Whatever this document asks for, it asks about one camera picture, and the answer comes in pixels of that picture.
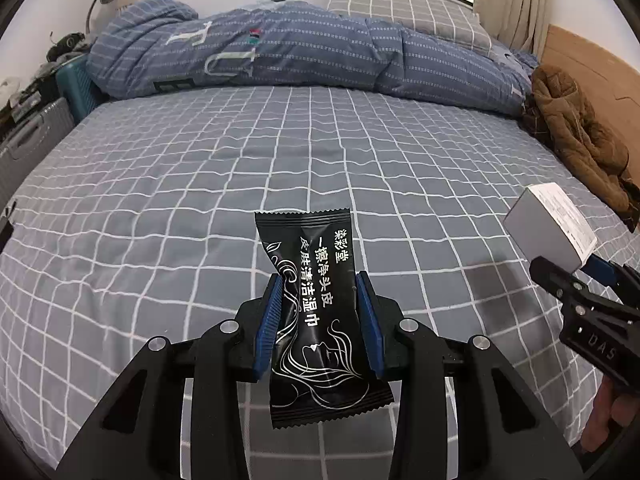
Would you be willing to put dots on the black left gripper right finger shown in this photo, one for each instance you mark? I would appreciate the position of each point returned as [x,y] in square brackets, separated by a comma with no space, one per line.
[464,413]

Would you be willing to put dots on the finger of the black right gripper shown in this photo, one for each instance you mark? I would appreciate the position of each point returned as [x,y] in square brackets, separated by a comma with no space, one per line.
[560,284]
[603,271]

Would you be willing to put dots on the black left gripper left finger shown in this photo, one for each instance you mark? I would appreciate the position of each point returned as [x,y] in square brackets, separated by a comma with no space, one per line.
[134,431]

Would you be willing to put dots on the small white cardboard box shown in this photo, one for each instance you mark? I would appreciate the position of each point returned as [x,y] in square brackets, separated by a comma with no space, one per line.
[545,223]

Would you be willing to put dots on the black wet wipe sachet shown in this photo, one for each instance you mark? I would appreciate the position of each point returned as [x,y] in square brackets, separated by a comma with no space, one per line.
[319,367]

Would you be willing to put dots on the person's right hand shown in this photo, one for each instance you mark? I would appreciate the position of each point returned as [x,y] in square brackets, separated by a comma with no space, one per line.
[610,404]

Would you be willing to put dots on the brown fleece jacket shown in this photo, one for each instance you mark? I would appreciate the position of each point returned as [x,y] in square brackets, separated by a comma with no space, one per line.
[558,114]

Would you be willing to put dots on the wooden headboard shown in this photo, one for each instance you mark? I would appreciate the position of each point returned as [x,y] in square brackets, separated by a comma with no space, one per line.
[610,83]

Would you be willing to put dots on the grey checked bed sheet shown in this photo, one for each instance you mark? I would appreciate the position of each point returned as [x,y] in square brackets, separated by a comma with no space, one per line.
[141,223]

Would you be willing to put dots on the black power adapter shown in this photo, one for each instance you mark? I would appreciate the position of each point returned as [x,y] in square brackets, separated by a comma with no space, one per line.
[6,225]

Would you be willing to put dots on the beige curtain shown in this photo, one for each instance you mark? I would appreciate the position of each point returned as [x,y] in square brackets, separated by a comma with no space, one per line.
[519,24]

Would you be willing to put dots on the grey hard suitcase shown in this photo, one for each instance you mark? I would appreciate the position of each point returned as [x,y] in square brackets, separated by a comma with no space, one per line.
[31,143]

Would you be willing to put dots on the grey checked pillow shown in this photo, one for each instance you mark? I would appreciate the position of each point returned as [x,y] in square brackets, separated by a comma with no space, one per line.
[444,19]

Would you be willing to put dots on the blue striped duvet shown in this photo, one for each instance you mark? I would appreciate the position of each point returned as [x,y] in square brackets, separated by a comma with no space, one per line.
[159,45]

